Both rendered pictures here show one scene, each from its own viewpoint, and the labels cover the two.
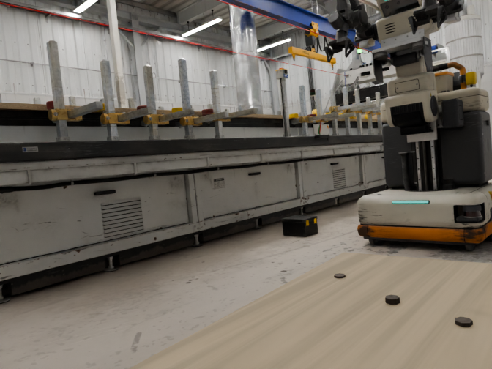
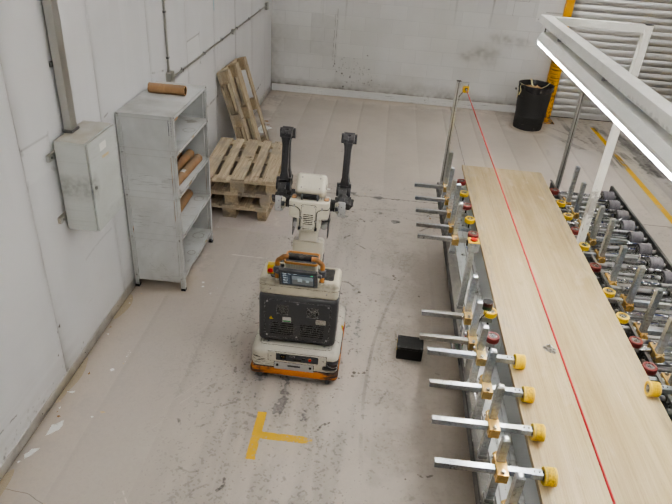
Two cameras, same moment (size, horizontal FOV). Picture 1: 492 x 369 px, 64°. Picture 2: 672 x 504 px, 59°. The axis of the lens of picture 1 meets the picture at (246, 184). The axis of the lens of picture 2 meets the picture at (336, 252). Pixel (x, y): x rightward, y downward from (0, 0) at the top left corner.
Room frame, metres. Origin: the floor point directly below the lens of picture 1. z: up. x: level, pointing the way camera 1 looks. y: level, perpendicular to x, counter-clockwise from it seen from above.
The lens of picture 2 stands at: (5.13, -3.12, 3.02)
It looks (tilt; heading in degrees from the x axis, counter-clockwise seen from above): 31 degrees down; 141
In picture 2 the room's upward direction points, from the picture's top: 4 degrees clockwise
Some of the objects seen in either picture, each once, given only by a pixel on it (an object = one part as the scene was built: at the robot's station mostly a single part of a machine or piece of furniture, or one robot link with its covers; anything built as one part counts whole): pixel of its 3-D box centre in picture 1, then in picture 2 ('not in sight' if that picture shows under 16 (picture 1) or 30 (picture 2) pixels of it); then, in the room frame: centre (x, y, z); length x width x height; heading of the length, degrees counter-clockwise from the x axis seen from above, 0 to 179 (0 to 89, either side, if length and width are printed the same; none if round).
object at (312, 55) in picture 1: (313, 55); not in sight; (8.46, -1.68, 2.65); 1.71 x 0.09 x 0.32; 138
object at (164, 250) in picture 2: not in sight; (171, 186); (0.57, -1.30, 0.78); 0.90 x 0.45 x 1.55; 138
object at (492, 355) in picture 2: (346, 112); (484, 386); (3.86, -1.04, 0.93); 0.04 x 0.04 x 0.48; 48
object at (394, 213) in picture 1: (432, 209); (300, 336); (2.26, -1.05, 0.16); 0.67 x 0.64 x 0.25; 137
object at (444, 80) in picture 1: (430, 86); (302, 264); (2.34, -1.13, 0.87); 0.23 x 0.15 x 0.11; 47
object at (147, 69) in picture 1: (151, 109); (450, 205); (2.19, 0.48, 0.87); 0.04 x 0.04 x 0.48; 48
